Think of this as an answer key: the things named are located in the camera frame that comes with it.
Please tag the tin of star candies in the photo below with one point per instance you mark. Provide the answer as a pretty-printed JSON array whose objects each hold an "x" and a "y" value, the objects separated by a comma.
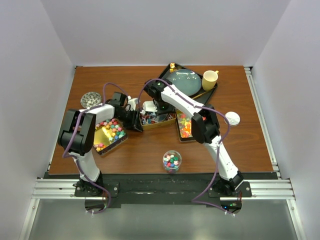
[{"x": 108, "y": 135}]

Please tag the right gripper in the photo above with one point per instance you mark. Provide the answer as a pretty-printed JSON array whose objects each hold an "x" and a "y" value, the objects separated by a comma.
[{"x": 171, "y": 109}]

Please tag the metal scoop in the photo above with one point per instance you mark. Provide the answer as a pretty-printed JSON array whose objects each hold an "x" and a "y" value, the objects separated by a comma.
[{"x": 162, "y": 118}]

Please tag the clear glass jar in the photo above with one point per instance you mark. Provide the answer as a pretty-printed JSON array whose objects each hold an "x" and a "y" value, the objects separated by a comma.
[{"x": 172, "y": 161}]

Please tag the tin of lollipops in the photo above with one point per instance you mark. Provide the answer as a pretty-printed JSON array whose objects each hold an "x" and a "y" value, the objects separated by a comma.
[{"x": 148, "y": 121}]

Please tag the tin of gummy candies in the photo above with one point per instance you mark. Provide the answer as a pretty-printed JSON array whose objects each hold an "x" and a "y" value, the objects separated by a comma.
[{"x": 184, "y": 127}]

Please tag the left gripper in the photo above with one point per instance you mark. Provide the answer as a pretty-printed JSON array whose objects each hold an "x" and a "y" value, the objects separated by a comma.
[{"x": 135, "y": 121}]

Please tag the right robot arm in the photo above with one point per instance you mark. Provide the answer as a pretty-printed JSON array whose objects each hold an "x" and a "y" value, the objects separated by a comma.
[{"x": 208, "y": 127}]

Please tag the gold spoon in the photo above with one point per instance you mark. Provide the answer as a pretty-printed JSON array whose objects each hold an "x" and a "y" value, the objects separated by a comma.
[{"x": 172, "y": 67}]

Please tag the patterned small bowl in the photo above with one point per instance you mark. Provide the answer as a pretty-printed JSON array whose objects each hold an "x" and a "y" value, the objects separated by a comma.
[{"x": 90, "y": 99}]

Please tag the yellow cup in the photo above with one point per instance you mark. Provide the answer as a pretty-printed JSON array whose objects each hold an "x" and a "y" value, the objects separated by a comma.
[{"x": 209, "y": 79}]

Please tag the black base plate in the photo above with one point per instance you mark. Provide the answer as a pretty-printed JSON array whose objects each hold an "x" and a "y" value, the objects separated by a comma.
[{"x": 165, "y": 189}]

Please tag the blue-grey plate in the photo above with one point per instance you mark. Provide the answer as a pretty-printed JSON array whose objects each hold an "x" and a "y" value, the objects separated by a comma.
[{"x": 187, "y": 81}]

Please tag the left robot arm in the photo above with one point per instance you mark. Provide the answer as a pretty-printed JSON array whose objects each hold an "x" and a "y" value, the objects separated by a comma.
[{"x": 77, "y": 132}]

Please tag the silver jar lid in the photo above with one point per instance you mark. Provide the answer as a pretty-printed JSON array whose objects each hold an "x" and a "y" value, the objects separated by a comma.
[{"x": 233, "y": 118}]

